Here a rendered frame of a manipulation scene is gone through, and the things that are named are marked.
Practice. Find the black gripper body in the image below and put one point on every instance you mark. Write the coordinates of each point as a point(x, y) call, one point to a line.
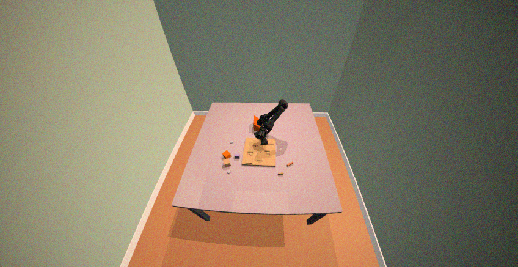
point(264, 141)

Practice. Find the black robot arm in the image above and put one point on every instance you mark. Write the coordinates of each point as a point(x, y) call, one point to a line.
point(266, 123)

